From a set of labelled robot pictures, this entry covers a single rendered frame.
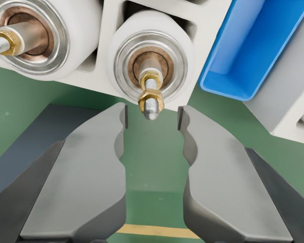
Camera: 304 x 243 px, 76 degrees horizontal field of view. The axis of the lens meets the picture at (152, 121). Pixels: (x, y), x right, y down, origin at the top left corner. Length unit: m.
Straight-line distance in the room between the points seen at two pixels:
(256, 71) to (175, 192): 0.50
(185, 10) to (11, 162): 0.36
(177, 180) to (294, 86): 0.46
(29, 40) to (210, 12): 0.20
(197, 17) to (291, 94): 0.21
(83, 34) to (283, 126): 0.33
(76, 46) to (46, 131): 0.28
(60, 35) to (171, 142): 0.44
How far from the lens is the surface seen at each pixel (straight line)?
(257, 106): 0.44
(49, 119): 0.50
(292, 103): 0.38
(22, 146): 0.44
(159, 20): 0.20
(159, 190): 0.74
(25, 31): 0.21
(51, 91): 0.55
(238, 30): 0.49
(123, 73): 0.21
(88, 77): 0.30
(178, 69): 0.21
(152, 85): 0.16
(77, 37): 0.21
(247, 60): 0.46
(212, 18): 0.28
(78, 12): 0.23
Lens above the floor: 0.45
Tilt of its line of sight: 57 degrees down
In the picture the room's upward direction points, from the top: 179 degrees clockwise
